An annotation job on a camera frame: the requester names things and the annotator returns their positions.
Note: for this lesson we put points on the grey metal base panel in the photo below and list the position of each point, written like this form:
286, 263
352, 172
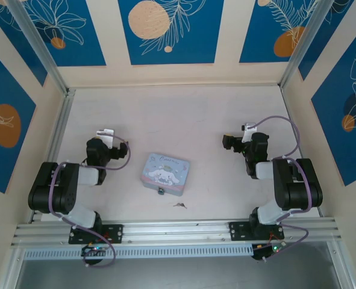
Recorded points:
177, 275

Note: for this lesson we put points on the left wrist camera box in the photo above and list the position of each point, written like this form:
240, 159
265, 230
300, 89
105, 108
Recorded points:
104, 133

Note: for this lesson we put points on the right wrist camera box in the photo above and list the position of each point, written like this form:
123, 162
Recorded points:
249, 130

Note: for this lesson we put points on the aluminium side rail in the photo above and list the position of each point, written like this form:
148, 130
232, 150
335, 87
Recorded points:
61, 126
289, 111

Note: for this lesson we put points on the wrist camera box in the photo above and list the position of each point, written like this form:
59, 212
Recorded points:
104, 133
249, 130

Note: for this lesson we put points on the small circuit board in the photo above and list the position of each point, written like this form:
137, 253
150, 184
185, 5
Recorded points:
268, 250
94, 249

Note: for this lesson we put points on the small metal key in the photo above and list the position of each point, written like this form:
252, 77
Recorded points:
180, 205

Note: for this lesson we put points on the aluminium frame post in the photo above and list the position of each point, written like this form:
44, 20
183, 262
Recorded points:
39, 45
301, 39

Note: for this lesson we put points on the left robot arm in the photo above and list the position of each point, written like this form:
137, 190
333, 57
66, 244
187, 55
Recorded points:
54, 192

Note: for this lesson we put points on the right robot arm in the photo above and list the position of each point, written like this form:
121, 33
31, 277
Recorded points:
298, 186

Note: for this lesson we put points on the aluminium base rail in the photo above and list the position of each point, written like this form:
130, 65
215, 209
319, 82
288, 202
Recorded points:
177, 230

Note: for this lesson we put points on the light blue cartoon tin box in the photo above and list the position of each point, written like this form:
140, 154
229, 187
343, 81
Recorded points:
165, 171

